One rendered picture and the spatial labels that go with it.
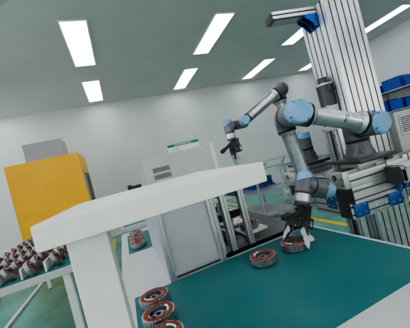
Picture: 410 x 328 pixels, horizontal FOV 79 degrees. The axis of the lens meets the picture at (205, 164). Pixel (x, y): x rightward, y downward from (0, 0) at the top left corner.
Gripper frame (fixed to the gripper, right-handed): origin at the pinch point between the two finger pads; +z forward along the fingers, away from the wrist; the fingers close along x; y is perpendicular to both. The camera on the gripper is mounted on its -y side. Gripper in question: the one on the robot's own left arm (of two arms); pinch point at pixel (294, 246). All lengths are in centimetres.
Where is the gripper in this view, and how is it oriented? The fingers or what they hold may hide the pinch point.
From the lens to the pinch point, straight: 124.7
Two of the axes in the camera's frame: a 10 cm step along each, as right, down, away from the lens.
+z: -2.0, 9.4, -2.6
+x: -5.2, 1.2, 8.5
